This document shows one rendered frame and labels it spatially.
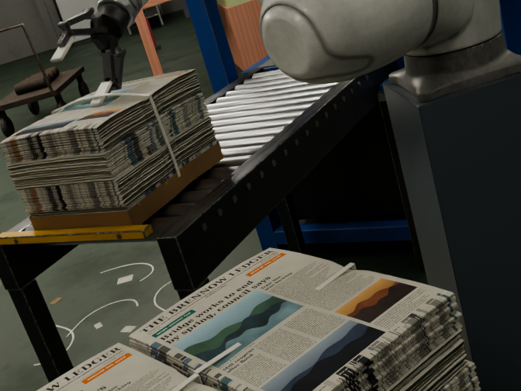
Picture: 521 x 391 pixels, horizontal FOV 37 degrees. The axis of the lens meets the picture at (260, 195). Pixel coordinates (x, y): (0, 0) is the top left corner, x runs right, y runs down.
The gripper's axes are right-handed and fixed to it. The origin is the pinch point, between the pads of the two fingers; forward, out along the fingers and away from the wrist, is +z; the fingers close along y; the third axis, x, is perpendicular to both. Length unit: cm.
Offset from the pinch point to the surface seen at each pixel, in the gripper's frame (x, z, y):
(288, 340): -69, 59, -1
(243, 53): 250, -371, 302
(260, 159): -25.3, -5.0, 36.3
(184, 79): -13.3, -12.6, 15.3
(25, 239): 14.0, 28.9, 17.3
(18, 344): 131, 6, 122
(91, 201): -5.8, 23.1, 12.9
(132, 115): -13.3, 6.0, 6.7
